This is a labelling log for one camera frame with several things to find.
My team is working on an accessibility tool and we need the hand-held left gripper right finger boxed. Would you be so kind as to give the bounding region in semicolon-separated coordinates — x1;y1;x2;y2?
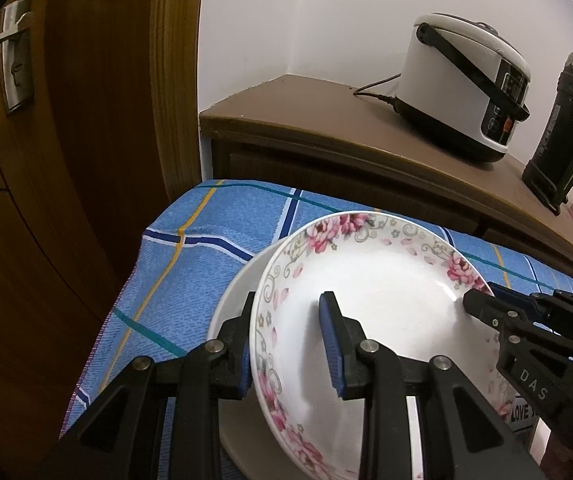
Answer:
318;291;547;480

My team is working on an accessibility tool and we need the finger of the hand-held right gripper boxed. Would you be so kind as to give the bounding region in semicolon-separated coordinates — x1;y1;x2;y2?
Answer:
489;282;573;341
463;288;573;361

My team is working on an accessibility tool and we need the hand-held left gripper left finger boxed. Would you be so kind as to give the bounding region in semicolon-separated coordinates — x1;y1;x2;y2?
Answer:
31;290;258;480

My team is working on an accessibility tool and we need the plain white plate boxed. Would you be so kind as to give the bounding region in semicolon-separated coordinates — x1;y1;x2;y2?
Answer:
206;240;362;480

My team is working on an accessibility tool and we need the floral white plate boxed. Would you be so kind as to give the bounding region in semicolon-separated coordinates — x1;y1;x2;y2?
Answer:
249;211;522;480

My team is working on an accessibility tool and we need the white printed mug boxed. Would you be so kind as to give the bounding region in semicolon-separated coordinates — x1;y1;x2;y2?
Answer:
509;394;538;435

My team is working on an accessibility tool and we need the blue checked tablecloth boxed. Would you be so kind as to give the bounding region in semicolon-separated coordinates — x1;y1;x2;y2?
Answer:
59;179;573;480

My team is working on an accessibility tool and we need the black thermos flask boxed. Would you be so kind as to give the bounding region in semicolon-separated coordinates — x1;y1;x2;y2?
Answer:
521;52;573;216

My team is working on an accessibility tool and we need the brown wooden cabinet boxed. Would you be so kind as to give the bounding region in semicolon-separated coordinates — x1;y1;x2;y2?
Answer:
199;74;573;301

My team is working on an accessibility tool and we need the white rice cooker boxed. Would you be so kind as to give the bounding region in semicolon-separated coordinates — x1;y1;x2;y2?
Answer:
394;12;532;163

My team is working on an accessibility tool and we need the wooden door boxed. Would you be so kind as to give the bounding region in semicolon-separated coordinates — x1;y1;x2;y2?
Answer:
0;0;177;480

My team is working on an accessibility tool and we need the black rice cooker cable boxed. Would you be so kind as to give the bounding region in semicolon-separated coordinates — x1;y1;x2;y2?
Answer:
354;74;402;111

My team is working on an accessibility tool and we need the wooden door frame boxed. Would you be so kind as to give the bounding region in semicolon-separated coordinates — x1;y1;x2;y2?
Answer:
149;0;208;202

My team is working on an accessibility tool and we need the metal door handle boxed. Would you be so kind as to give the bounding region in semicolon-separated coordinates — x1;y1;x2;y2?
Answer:
0;0;36;116

